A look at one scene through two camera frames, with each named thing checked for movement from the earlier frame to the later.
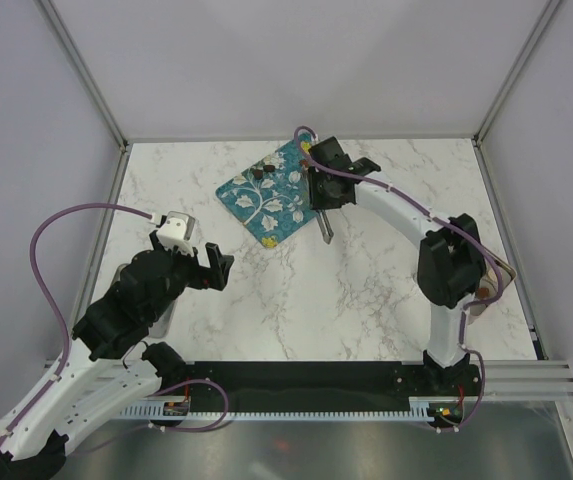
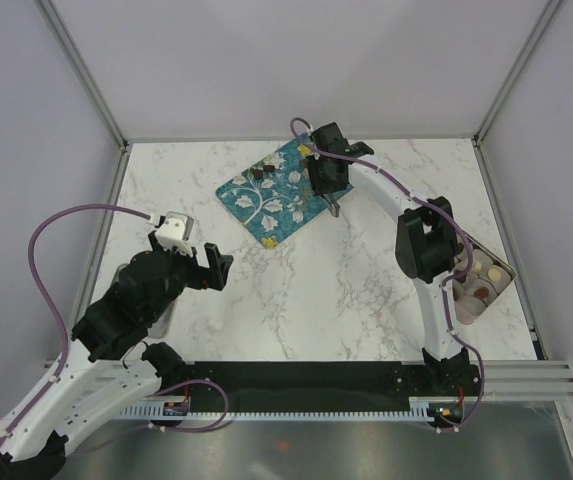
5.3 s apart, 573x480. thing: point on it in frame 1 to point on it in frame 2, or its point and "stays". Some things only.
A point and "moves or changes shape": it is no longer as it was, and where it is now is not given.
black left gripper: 215,276 stays
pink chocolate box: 495,279 stays
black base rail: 315,384 stays
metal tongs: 324,225 moves or changes shape
